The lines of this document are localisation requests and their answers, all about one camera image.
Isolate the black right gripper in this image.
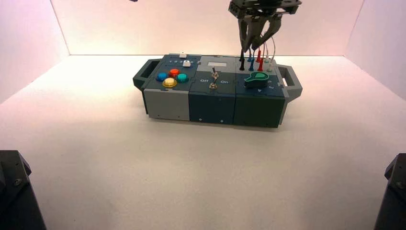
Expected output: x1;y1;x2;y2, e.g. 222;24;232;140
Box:
228;0;303;53

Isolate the green rotary knob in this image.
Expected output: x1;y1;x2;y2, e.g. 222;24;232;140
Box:
243;71;271;90

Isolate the dark teal grey task box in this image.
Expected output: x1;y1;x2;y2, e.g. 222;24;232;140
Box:
132;53;304;129

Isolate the yellow round push button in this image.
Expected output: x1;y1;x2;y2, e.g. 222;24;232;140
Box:
162;77;178;89

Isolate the red jumper wire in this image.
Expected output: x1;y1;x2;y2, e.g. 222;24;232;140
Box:
255;42;266;73

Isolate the blue jumper wire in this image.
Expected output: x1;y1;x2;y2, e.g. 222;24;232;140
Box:
247;47;256;72

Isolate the white jumper wire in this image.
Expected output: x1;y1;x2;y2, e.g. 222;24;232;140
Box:
264;36;276;73

